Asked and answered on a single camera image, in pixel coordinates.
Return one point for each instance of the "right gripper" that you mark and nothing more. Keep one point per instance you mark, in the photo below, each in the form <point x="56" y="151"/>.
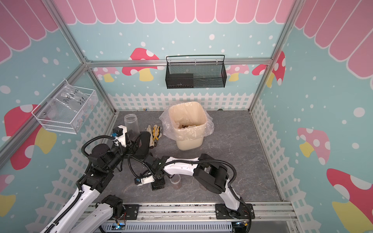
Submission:
<point x="157" y="186"/>

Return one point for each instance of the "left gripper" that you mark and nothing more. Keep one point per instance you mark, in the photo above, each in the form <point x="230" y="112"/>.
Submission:
<point x="134" y="146"/>

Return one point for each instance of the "clear tea jar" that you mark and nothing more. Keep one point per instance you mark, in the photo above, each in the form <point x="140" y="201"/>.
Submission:
<point x="176" y="181"/>
<point x="132" y="125"/>

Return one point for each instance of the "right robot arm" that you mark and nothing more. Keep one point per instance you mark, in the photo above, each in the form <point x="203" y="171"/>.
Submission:
<point x="140" y="169"/>

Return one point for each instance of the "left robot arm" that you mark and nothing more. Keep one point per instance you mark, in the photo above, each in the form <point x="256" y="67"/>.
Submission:
<point x="105" y="154"/>

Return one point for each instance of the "black plastic tool case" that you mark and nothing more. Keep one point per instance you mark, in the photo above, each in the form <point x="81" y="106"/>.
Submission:
<point x="141" y="145"/>

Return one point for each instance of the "white yellow work gloves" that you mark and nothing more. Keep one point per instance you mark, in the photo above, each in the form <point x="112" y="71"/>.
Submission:
<point x="156" y="134"/>

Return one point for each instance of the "clear plastic bin liner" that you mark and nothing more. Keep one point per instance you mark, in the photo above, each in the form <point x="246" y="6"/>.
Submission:
<point x="167" y="125"/>

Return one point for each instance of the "beige trash bin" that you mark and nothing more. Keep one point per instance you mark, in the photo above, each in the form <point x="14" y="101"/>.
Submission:
<point x="189" y="123"/>

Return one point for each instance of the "clear plastic bag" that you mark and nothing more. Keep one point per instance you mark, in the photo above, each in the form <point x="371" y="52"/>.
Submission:
<point x="72" y="104"/>

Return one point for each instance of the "black box in basket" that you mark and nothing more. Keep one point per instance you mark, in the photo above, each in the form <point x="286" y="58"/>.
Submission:
<point x="179" y="80"/>

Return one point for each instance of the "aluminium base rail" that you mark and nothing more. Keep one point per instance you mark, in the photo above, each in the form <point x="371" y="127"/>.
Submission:
<point x="177" y="212"/>

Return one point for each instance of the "black wire mesh basket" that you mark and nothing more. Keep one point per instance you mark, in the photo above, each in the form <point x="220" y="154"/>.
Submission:
<point x="208" y="70"/>

